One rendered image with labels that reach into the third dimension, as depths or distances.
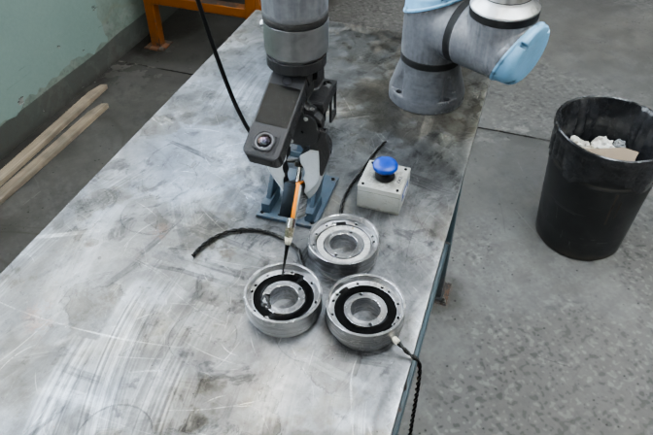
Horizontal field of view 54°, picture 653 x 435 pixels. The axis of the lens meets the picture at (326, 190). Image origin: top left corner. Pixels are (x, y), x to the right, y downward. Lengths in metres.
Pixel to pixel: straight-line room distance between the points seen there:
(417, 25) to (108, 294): 0.69
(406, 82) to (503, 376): 0.92
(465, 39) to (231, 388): 0.69
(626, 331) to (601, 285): 0.17
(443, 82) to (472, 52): 0.12
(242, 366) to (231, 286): 0.13
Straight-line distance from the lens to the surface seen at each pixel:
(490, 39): 1.12
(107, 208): 1.10
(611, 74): 3.23
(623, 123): 2.21
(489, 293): 2.02
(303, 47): 0.73
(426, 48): 1.21
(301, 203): 0.86
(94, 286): 0.98
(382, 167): 1.00
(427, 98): 1.25
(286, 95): 0.76
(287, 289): 0.89
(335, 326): 0.83
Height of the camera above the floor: 1.50
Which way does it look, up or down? 41 degrees down
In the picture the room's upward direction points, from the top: straight up
